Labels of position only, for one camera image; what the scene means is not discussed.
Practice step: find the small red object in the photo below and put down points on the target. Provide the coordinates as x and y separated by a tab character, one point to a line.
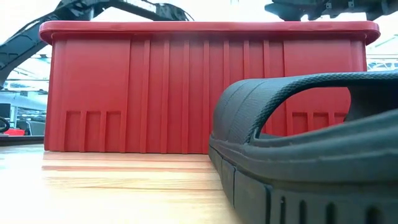
14	132

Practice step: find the grey box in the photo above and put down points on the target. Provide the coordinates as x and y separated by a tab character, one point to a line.
36	128

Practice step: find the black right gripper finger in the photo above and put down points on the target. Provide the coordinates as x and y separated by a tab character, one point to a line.
286	9

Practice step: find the dark grey rubber slide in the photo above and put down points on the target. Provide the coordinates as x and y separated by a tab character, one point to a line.
311	161

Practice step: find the black screen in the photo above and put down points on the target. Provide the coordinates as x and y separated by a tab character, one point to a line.
4	110

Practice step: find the red ribbed plastic bin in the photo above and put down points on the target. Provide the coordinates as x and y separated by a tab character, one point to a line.
155	93

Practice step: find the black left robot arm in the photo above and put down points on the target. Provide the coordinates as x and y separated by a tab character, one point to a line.
25	43

